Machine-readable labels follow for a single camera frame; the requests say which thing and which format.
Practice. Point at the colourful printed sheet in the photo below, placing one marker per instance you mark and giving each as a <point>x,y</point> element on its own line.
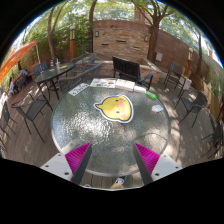
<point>102,83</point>

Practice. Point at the grey wall utility box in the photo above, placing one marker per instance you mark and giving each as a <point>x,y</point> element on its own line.
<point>159,57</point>

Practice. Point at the white bag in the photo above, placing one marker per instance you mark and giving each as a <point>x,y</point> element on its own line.
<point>187,84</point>

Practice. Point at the person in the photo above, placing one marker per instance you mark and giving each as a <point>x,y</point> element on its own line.
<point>23,72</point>
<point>11,86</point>

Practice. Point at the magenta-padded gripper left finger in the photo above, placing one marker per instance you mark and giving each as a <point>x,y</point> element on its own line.
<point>78,158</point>

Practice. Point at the slender tree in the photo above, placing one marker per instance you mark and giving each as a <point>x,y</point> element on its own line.
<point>91,30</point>
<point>50,36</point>

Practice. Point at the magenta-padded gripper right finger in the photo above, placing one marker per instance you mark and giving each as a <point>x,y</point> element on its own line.
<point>148,159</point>

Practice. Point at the orange patio umbrella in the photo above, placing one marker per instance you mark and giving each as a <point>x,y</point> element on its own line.
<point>16,56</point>

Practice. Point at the white box with coloured print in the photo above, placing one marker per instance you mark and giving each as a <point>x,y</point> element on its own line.
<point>140,89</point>

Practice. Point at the black metal mesh chair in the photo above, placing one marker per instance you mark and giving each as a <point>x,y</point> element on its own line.
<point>217,135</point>
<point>5,116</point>
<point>198,100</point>
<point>175,71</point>
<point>33,108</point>

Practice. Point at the wooden lamp post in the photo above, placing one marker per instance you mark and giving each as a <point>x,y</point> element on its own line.
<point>189,61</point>
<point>72,43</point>

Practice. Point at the dark wicker chair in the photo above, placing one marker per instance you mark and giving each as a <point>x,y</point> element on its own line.
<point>81,78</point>
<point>83,60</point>

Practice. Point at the dark round patio table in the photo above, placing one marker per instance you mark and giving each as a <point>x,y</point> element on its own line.
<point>53,72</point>

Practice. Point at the black slatted wooden chair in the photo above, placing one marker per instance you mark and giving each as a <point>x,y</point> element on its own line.
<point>126,68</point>

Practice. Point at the white number plate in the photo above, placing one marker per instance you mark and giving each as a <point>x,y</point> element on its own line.
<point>78,89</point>

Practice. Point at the forked tree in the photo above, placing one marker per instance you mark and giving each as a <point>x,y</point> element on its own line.
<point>153,40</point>

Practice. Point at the blue patio chair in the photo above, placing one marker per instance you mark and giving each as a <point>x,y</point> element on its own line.
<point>40,67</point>

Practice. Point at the yellow chick-shaped mouse pad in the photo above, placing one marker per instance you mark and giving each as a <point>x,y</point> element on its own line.
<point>115,108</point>

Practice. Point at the green wipes pack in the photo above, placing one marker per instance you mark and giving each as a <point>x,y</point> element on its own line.
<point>151,95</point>

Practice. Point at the black wall lamp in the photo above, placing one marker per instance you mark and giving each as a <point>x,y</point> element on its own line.
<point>146,38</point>
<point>96,33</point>

